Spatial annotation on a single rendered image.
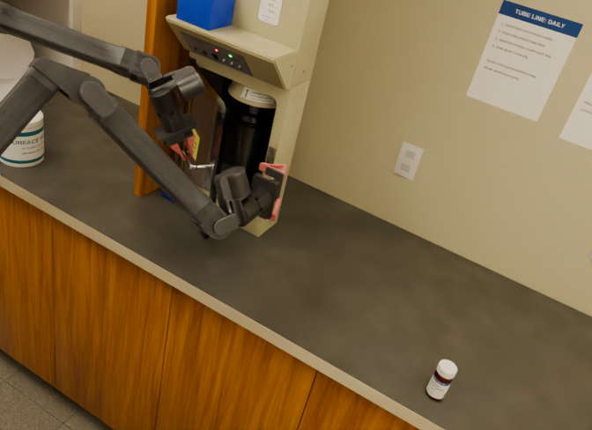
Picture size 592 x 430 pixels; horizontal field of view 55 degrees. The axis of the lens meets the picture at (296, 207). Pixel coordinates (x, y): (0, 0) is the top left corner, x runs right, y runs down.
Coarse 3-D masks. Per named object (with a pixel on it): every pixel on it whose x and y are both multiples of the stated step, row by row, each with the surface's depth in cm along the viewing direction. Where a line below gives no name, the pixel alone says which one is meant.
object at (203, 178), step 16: (192, 64) 151; (208, 80) 143; (208, 96) 143; (192, 112) 154; (208, 112) 143; (224, 112) 134; (208, 128) 144; (224, 128) 136; (208, 144) 145; (208, 160) 146; (192, 176) 158; (208, 176) 147; (208, 192) 148
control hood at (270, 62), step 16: (176, 32) 144; (192, 32) 139; (208, 32) 136; (224, 32) 139; (240, 32) 142; (224, 48) 138; (240, 48) 134; (256, 48) 133; (272, 48) 136; (288, 48) 138; (224, 64) 148; (256, 64) 137; (272, 64) 132; (288, 64) 137; (272, 80) 141; (288, 80) 141
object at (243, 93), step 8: (232, 88) 157; (240, 88) 155; (248, 88) 154; (240, 96) 155; (248, 96) 154; (256, 96) 154; (264, 96) 154; (248, 104) 154; (256, 104) 154; (264, 104) 154; (272, 104) 155
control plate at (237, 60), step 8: (192, 40) 143; (200, 40) 140; (192, 48) 149; (200, 48) 146; (208, 48) 143; (216, 48) 140; (208, 56) 148; (224, 56) 142; (240, 56) 137; (232, 64) 145; (240, 64) 142; (248, 72) 144
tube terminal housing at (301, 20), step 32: (256, 0) 139; (288, 0) 135; (320, 0) 138; (256, 32) 143; (288, 32) 139; (320, 32) 145; (288, 96) 146; (288, 128) 154; (288, 160) 164; (256, 224) 167
